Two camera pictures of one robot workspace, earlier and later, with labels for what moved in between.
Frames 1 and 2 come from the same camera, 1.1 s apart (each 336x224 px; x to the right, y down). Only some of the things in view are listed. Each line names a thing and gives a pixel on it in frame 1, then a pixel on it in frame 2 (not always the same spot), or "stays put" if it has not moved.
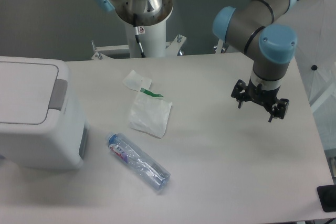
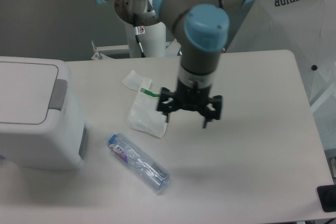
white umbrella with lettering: (312, 16) stays put
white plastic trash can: (42, 125) stays put
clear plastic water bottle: (137, 161) stays put
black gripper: (267, 98) → (191, 97)
